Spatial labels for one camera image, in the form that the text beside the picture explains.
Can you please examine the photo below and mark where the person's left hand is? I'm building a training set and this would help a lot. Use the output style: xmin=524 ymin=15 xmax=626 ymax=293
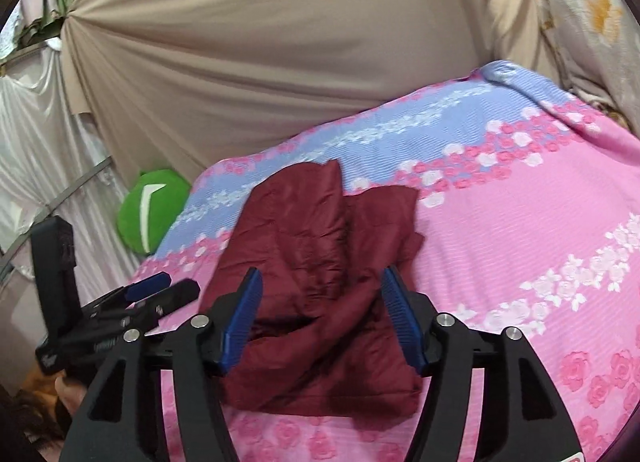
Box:
xmin=54 ymin=374 xmax=93 ymax=417

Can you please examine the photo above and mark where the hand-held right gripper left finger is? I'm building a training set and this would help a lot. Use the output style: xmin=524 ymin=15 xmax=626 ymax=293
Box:
xmin=59 ymin=267 xmax=265 ymax=462

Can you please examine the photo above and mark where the beige draped cloth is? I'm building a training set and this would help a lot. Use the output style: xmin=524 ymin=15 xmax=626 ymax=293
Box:
xmin=59 ymin=0 xmax=568 ymax=189

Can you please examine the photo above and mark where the dark cloth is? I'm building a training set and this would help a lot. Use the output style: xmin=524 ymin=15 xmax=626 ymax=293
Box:
xmin=0 ymin=367 xmax=73 ymax=462

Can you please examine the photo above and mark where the pink floral bedsheet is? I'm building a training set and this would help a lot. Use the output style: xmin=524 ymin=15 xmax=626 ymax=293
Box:
xmin=122 ymin=60 xmax=640 ymax=462

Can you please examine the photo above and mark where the cream floral blanket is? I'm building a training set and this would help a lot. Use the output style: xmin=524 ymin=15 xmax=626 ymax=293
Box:
xmin=520 ymin=0 xmax=640 ymax=133

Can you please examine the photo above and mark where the white satin curtain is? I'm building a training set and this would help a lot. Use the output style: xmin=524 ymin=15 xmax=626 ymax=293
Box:
xmin=0 ymin=36 xmax=143 ymax=383

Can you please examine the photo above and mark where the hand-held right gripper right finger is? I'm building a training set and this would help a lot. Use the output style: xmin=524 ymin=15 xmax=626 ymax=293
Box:
xmin=381 ymin=264 xmax=587 ymax=462

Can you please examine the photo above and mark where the dark red puffer jacket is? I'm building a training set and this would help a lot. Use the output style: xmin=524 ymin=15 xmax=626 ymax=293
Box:
xmin=216 ymin=159 xmax=427 ymax=419

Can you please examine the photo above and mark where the green plush pillow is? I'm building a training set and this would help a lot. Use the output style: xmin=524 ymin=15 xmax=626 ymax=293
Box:
xmin=116 ymin=169 xmax=194 ymax=257

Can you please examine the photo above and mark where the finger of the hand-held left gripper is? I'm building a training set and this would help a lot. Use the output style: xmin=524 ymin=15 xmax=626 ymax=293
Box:
xmin=124 ymin=271 xmax=172 ymax=303
xmin=131 ymin=278 xmax=202 ymax=331

